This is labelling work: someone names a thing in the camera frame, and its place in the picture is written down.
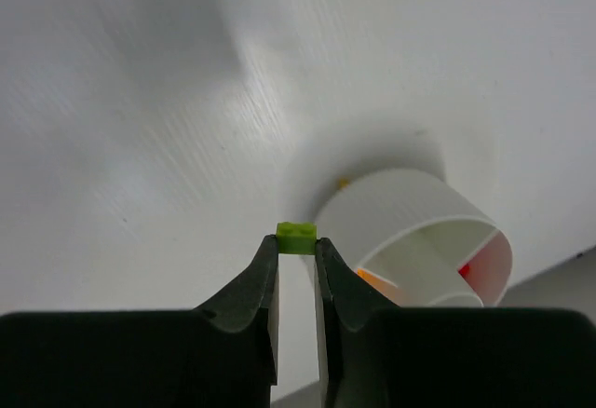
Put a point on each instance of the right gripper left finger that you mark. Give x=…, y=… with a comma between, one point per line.
x=222, y=353

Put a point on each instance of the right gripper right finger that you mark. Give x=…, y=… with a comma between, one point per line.
x=373, y=353

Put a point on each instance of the lime green lego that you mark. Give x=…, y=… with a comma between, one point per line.
x=296, y=239

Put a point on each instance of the red lego cluster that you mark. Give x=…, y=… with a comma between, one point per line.
x=464, y=271

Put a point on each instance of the yellow-orange legos in bowl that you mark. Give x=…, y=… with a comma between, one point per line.
x=383, y=286

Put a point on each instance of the white divided bowl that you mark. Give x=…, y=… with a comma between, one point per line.
x=411, y=228

